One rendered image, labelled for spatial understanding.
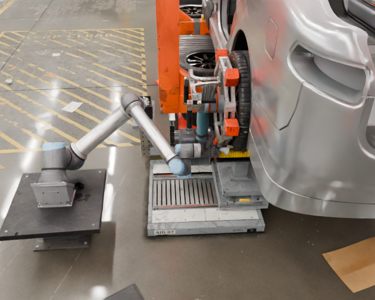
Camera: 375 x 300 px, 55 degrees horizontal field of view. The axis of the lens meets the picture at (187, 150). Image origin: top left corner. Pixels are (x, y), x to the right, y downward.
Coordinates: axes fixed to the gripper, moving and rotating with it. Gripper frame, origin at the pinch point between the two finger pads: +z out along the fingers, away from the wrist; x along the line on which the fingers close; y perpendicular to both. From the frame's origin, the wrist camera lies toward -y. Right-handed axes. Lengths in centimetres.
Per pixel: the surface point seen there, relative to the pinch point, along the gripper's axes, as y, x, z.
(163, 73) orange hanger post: -62, -29, -43
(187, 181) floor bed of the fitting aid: 17, -69, -25
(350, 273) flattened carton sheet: 84, -5, 74
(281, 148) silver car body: 15, 81, 6
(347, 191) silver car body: 34, 84, 32
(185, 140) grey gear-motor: -14, -48, -27
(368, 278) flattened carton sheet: 87, -3, 83
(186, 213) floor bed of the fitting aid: 43, -37, -29
